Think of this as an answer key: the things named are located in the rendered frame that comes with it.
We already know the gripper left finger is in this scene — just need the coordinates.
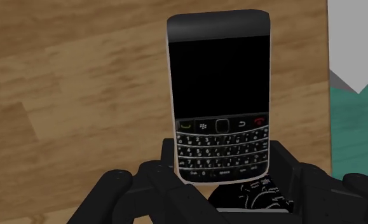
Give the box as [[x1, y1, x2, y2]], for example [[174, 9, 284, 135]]
[[66, 138, 231, 224]]

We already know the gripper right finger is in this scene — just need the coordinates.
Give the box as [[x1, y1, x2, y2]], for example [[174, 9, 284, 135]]
[[268, 140, 368, 224]]

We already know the black keypad mobile phone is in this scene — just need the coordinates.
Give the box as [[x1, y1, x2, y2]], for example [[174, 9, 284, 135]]
[[166, 9, 272, 186]]

